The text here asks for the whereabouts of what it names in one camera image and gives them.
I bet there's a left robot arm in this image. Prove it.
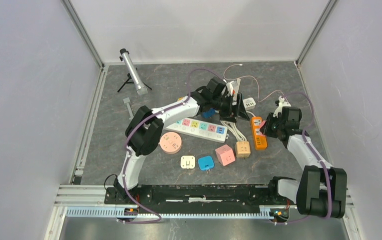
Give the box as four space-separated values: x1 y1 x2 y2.
113 76 250 204

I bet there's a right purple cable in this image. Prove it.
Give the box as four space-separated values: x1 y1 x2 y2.
277 92 333 225

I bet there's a white plug adapter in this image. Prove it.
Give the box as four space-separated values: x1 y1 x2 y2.
180 155 196 169

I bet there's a pink cube socket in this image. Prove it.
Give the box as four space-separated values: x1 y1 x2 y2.
215 144 236 166

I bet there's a dark blue cube socket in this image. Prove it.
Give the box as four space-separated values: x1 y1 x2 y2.
201 108 216 119

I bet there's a light blue plug adapter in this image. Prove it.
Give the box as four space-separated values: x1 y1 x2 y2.
197 156 214 173

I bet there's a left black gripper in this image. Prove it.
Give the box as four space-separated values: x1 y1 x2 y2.
211 93 249 124

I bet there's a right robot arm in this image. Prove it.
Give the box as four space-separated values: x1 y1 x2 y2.
262 106 347 219

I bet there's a long white power strip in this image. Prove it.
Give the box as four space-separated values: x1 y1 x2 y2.
165 118 229 143

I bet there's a white slotted cable duct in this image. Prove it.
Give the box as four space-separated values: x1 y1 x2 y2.
65 206 278 220

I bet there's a pink plug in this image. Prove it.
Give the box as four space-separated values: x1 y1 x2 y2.
260 120 267 132

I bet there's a narrow white socket strip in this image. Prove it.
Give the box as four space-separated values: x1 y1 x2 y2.
231 78 241 97

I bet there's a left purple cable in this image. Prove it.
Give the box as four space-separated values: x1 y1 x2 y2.
121 68 225 225

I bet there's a purple cable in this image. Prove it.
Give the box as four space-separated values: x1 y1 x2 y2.
277 92 333 225
121 68 225 225

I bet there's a tan dragon cube socket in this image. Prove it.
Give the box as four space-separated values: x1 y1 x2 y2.
235 141 251 158

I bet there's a silver telescope on tripod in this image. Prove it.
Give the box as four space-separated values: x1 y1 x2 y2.
117 48 152 96

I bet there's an orange power strip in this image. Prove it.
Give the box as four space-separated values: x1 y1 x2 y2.
251 116 268 150

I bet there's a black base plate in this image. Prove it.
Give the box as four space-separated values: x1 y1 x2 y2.
104 184 296 215

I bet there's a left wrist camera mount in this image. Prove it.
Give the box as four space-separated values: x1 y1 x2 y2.
226 81 233 97

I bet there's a small white power strip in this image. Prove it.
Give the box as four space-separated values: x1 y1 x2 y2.
243 97 256 111

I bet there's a pink round socket base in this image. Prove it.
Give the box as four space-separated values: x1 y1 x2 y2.
159 131 182 155

